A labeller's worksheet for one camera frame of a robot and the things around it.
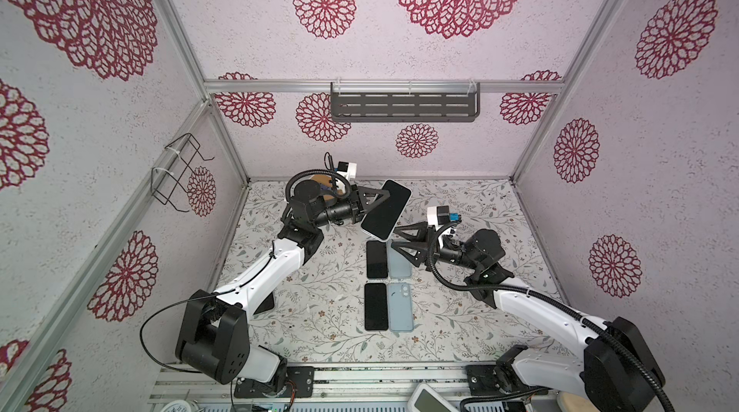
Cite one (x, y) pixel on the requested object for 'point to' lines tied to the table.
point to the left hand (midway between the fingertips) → (388, 196)
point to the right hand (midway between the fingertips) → (394, 238)
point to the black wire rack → (165, 181)
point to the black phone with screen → (375, 302)
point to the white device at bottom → (424, 399)
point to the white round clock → (176, 406)
